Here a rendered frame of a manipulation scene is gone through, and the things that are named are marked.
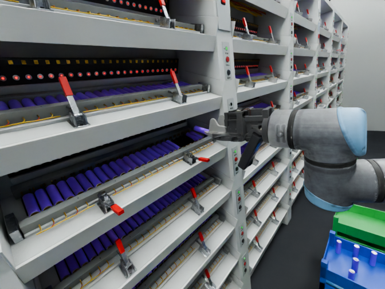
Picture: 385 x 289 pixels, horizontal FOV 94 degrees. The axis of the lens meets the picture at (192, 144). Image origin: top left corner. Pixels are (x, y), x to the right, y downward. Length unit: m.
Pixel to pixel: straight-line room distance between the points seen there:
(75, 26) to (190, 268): 0.74
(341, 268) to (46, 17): 1.19
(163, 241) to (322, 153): 0.46
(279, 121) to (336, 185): 0.17
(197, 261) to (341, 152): 0.58
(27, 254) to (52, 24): 0.38
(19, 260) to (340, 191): 0.59
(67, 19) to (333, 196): 0.59
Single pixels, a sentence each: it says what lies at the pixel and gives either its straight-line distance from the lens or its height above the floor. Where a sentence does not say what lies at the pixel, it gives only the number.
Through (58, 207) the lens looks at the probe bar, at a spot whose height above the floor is 0.93.
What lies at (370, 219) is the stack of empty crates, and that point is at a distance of 1.39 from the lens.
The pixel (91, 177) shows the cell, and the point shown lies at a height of 0.94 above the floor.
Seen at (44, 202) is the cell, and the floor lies 0.94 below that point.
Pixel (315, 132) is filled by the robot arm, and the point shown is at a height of 1.00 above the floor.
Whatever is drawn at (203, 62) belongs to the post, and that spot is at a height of 1.19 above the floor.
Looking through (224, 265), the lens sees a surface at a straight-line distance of 1.00.
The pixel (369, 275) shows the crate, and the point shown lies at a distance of 1.11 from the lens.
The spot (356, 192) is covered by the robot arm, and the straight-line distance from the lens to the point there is 0.49.
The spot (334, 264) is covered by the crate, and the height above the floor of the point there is 0.32.
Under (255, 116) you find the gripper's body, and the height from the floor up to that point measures 1.02.
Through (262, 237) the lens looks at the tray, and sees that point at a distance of 1.37.
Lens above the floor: 1.11
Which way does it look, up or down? 17 degrees down
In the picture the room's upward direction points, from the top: 9 degrees counter-clockwise
